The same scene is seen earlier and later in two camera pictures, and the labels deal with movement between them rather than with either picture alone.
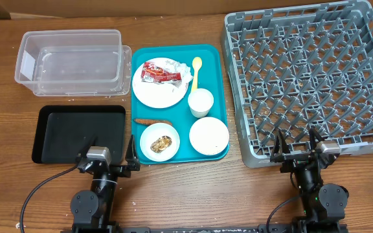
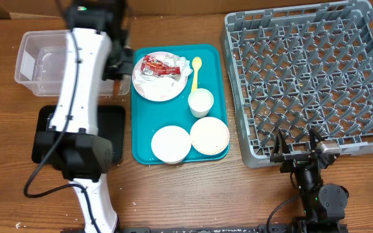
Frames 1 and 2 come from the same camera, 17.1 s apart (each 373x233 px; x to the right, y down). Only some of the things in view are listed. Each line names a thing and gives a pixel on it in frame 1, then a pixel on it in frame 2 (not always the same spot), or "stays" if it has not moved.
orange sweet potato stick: x=149 y=122 to x=116 y=88
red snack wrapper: x=151 y=73 to x=151 y=66
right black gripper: x=281 y=154 stays
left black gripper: x=131 y=164 to x=125 y=68
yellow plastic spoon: x=197 y=65 stays
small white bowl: x=155 y=131 to x=170 y=144
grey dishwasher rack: x=327 y=66 stays
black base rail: x=263 y=228 stays
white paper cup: x=200 y=101 stays
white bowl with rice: x=209 y=136 stays
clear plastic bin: x=74 y=63 stays
